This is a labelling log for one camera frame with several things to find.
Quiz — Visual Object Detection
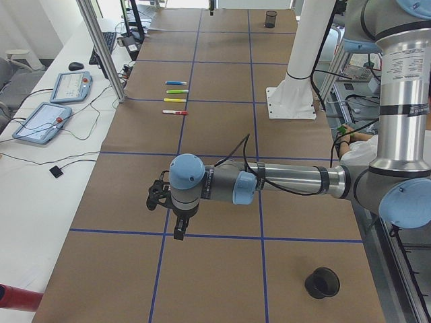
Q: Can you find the blue teach pendant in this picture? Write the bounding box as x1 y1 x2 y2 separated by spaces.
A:
50 71 92 104
12 102 72 145

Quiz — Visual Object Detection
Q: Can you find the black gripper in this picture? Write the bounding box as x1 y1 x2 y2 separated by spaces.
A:
173 207 199 240

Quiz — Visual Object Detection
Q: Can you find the green highlighter pen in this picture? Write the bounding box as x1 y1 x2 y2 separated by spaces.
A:
166 89 189 94

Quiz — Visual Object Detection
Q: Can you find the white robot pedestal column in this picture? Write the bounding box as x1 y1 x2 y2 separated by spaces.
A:
266 0 335 120

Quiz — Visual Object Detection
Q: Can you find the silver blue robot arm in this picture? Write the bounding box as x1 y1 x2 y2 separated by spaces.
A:
166 1 430 240

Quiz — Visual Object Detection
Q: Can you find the red water bottle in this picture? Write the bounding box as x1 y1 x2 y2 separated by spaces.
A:
1 284 44 312

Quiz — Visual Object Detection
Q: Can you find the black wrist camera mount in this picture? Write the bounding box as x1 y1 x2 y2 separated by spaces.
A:
146 170 173 211

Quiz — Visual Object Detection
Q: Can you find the blue highlighter pen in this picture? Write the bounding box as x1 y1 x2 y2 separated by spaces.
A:
165 81 187 85

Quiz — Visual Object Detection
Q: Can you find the far blue teach pendant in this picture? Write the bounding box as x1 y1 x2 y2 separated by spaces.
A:
50 71 92 104

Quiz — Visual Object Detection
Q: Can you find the black computer mouse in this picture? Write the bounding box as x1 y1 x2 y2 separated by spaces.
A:
68 61 84 71

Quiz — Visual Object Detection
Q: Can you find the near blue teach pendant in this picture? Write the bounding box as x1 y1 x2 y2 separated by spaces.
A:
12 102 72 145

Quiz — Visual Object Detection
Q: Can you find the small black square device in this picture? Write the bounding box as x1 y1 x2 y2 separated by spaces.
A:
49 166 63 178

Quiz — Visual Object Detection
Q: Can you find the far black mesh pen cup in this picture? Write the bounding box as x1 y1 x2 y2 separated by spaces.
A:
265 10 277 28

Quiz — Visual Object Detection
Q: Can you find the aluminium frame post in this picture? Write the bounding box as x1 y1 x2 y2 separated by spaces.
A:
76 0 125 103

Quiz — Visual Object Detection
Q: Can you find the person in white shirt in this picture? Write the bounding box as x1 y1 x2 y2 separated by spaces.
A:
339 113 430 166

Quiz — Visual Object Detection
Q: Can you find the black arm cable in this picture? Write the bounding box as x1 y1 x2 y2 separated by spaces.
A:
215 133 341 196

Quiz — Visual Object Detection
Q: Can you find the yellow highlighter pen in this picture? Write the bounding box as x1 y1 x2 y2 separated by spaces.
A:
163 98 187 103

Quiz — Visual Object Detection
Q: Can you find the red white marker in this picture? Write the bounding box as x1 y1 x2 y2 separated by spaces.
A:
162 110 189 116

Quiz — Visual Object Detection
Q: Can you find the near black mesh pen cup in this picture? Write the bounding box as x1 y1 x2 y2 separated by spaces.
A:
304 267 340 299

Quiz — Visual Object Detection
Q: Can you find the black keyboard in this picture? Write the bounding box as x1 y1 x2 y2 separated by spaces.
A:
88 31 117 66

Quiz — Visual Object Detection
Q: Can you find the black mesh pen cup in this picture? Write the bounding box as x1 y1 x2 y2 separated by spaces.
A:
304 267 340 299
265 10 277 28

